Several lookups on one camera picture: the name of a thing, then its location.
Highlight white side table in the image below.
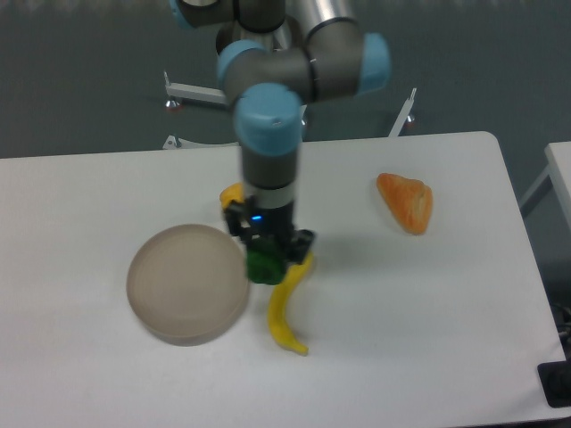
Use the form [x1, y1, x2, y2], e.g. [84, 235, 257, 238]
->
[518, 142, 570, 224]

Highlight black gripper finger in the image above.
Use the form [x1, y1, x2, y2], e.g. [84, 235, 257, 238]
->
[284, 229, 316, 264]
[223, 201, 250, 244]

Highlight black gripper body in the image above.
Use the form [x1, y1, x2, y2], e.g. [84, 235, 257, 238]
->
[244, 196, 295, 250]

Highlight yellow bell pepper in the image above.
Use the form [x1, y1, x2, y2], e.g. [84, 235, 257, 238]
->
[219, 183, 244, 210]

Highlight orange croissant bread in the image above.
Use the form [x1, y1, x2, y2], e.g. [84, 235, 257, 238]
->
[376, 173, 434, 235]

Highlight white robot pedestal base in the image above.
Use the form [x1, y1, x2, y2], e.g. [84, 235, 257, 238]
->
[161, 15, 418, 151]

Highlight beige round plate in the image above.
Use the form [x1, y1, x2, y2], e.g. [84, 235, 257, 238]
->
[126, 224, 250, 346]

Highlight green bell pepper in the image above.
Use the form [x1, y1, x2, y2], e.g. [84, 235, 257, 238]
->
[246, 239, 286, 285]

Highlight black device at table edge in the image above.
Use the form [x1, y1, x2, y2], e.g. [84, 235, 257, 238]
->
[537, 360, 571, 408]

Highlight yellow banana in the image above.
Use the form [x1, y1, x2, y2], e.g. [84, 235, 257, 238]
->
[267, 252, 314, 357]

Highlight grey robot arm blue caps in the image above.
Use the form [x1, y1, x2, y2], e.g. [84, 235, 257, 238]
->
[170, 1, 392, 265]

